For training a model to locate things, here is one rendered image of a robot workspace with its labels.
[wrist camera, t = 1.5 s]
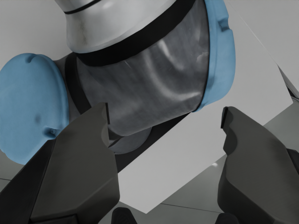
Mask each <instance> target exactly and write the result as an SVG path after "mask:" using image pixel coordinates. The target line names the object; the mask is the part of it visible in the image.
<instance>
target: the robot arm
mask: <svg viewBox="0 0 299 224"><path fill-rule="evenodd" d="M55 2H56V3H57V4H58V5H59V7H60V8H61V9H62V11H63V12H64V13H65V17H66V44H67V46H68V47H69V48H70V50H71V51H72V53H70V54H68V55H66V56H65V57H63V58H61V59H59V60H52V59H50V58H49V57H47V56H45V55H43V54H34V53H23V54H19V55H17V56H15V57H13V58H12V59H11V60H9V61H8V62H7V63H6V64H5V65H4V67H3V68H2V69H1V71H0V149H1V151H2V152H4V153H5V154H6V156H7V157H8V158H9V159H11V160H12V161H14V162H16V163H19V164H23V165H25V166H24V167H23V168H22V169H21V170H20V171H19V172H18V173H17V174H16V175H15V176H14V178H13V179H12V180H11V181H10V182H9V183H8V184H7V185H6V186H5V188H4V189H3V190H2V191H1V192H0V224H98V223H99V221H100V220H101V219H102V218H103V217H104V216H105V215H106V214H107V213H108V212H109V211H110V210H111V209H112V208H113V207H114V206H116V205H117V203H118V202H119V199H120V190H119V182H118V173H117V164H116V159H115V155H120V154H125V153H128V152H131V151H133V150H135V149H137V148H139V147H140V146H141V145H142V144H143V143H144V142H145V141H146V139H147V138H148V136H149V134H150V132H151V129H152V127H153V126H155V125H158V124H160V123H163V122H166V121H168V120H171V119H173V118H176V117H179V116H181V115H184V114H187V113H189V112H197V111H199V110H201V109H202V108H203V107H204V106H207V105H209V104H211V103H213V102H215V101H218V100H220V99H222V98H223V97H224V96H225V95H226V94H227V93H228V92H229V90H230V89H231V86H232V84H233V81H234V76H235V67H236V55H235V44H234V36H233V31H232V30H231V29H230V28H229V25H228V18H229V14H228V11H227V8H226V5H225V3H224V0H55ZM221 129H223V131H224V132H225V134H226V139H225V142H224V146H223V150H224V152H225V153H226V154H227V158H226V161H225V164H224V167H223V171H222V174H221V177H220V181H219V184H218V198H217V202H218V205H219V207H220V209H221V210H222V211H223V212H224V213H220V214H219V215H218V217H217V220H216V222H215V224H299V153H298V152H297V151H296V150H293V149H288V148H286V147H285V145H284V144H283V143H282V142H281V141H280V140H279V139H278V138H277V137H276V136H275V135H274V134H272V133H271V132H270V131H269V130H267V129H266V128H265V127H263V126H262V125H261V124H259V123H258V122H256V121H255V120H253V119H252V118H250V117H249V116H247V115H246V114H244V113H243V112H242V111H240V110H238V109H237V108H236V107H233V106H229V107H227V106H225V107H224V108H223V111H222V120H221Z"/></svg>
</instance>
